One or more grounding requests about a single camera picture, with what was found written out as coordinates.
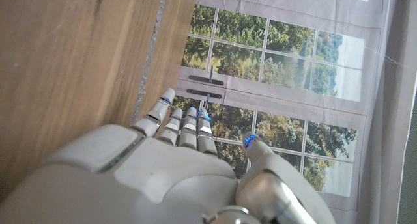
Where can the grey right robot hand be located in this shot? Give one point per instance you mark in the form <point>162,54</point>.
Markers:
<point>156,178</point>

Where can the printed window backdrop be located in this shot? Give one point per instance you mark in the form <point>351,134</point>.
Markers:
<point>286,71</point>

